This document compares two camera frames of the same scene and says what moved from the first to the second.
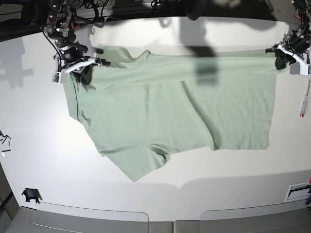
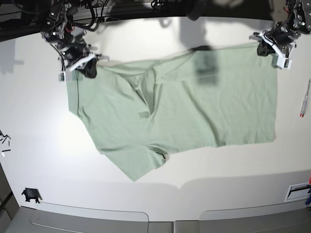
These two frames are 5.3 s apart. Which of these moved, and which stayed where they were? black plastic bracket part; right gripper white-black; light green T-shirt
Moved: right gripper white-black
Stayed: light green T-shirt; black plastic bracket part
